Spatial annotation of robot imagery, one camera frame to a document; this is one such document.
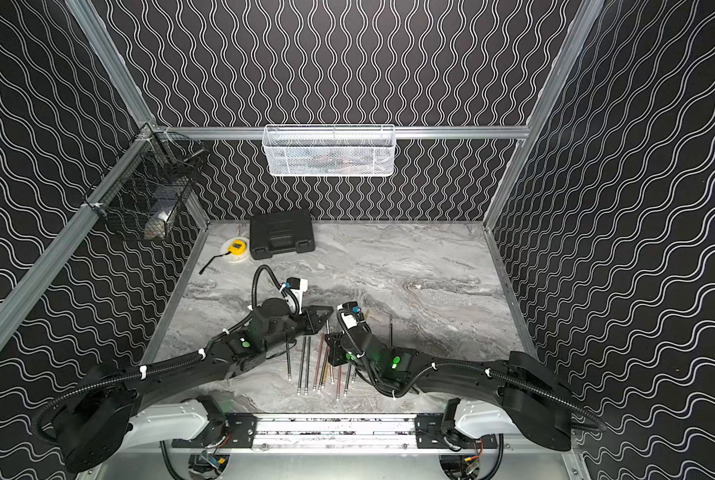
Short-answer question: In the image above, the blue pencil blue cap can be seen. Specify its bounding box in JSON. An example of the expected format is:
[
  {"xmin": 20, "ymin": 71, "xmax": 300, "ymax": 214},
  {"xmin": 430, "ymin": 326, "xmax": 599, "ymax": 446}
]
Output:
[{"xmin": 342, "ymin": 365, "xmax": 352, "ymax": 397}]

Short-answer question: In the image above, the red pencil pink cap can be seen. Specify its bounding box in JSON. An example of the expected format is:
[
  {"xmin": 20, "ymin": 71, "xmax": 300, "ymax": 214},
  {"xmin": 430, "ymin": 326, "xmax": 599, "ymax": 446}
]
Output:
[{"xmin": 312, "ymin": 333, "xmax": 325, "ymax": 391}]

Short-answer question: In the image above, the dark grey pencil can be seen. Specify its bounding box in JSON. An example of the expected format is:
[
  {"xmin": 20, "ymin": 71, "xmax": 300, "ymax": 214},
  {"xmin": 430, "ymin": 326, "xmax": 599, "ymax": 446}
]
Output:
[{"xmin": 285, "ymin": 341, "xmax": 292, "ymax": 382}]

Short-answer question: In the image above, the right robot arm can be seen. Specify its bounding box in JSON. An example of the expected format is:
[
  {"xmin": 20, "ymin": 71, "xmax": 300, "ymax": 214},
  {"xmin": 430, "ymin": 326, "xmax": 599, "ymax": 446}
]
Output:
[{"xmin": 325, "ymin": 326, "xmax": 607, "ymax": 452}]

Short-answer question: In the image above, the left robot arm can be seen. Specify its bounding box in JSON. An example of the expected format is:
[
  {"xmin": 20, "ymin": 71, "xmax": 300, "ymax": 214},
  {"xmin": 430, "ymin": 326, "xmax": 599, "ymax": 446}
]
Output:
[{"xmin": 29, "ymin": 278, "xmax": 334, "ymax": 473}]

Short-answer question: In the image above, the black plastic tool case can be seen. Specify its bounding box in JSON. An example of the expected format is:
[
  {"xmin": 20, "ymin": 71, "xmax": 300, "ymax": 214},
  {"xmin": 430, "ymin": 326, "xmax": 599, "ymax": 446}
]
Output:
[{"xmin": 249, "ymin": 209, "xmax": 315, "ymax": 260}]

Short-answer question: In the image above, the yellow tape measure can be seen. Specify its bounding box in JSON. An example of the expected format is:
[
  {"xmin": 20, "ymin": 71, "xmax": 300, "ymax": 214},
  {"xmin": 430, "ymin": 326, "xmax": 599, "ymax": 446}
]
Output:
[{"xmin": 198, "ymin": 237, "xmax": 250, "ymax": 275}]

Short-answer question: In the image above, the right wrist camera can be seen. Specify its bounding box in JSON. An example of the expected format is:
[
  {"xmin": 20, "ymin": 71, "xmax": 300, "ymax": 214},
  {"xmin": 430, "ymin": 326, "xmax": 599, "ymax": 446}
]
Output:
[{"xmin": 336, "ymin": 301, "xmax": 365, "ymax": 331}]

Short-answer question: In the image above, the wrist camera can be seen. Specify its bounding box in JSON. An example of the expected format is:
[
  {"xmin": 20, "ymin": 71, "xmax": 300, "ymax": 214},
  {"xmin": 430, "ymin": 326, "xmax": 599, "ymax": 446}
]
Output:
[
  {"xmin": 336, "ymin": 301, "xmax": 365, "ymax": 331},
  {"xmin": 284, "ymin": 277, "xmax": 308, "ymax": 297}
]

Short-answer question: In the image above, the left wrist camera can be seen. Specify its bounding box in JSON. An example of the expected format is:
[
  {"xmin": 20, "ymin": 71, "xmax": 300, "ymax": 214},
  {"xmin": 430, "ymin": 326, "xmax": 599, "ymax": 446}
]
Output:
[{"xmin": 284, "ymin": 277, "xmax": 308, "ymax": 297}]

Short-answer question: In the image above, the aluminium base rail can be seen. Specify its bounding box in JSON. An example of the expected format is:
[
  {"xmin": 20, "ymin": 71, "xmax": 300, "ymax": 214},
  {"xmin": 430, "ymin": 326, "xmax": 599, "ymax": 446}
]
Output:
[{"xmin": 80, "ymin": 411, "xmax": 593, "ymax": 480}]

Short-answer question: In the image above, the white mesh wall basket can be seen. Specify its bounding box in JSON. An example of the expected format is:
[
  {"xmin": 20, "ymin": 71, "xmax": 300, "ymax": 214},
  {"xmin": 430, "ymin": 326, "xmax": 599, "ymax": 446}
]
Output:
[{"xmin": 262, "ymin": 124, "xmax": 397, "ymax": 177}]

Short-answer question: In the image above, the black wire wall basket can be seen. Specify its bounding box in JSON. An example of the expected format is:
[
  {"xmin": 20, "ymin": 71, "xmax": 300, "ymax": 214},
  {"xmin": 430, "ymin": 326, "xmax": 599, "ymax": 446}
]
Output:
[{"xmin": 89, "ymin": 126, "xmax": 208, "ymax": 242}]

